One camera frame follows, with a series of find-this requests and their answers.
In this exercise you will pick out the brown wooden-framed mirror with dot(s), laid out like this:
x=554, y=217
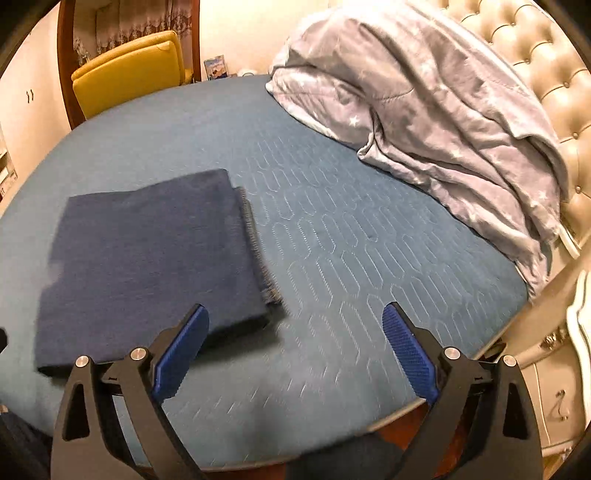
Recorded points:
x=65, y=55

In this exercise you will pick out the yellow chair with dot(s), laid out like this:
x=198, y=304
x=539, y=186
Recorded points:
x=124, y=74

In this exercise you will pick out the dark blue pants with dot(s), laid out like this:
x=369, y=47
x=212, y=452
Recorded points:
x=138, y=249

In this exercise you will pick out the cluttered wall shelf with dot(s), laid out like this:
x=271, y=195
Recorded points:
x=5, y=170

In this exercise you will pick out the white nightstand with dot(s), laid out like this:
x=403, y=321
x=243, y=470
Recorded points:
x=549, y=383

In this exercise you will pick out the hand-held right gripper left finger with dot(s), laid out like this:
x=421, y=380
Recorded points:
x=180, y=355

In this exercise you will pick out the cream tufted headboard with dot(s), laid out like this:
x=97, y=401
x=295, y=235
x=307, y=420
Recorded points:
x=531, y=50

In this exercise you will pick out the small picture card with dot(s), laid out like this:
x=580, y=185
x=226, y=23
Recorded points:
x=215, y=68

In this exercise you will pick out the grey star-print duvet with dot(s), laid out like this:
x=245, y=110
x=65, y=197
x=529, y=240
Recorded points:
x=438, y=115

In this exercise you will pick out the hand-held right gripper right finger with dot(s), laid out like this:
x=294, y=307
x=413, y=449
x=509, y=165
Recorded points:
x=411, y=355

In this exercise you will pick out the bed with blue quilted cover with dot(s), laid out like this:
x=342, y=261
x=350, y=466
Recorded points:
x=323, y=240

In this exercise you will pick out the dark cloth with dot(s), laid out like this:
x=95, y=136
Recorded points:
x=337, y=461

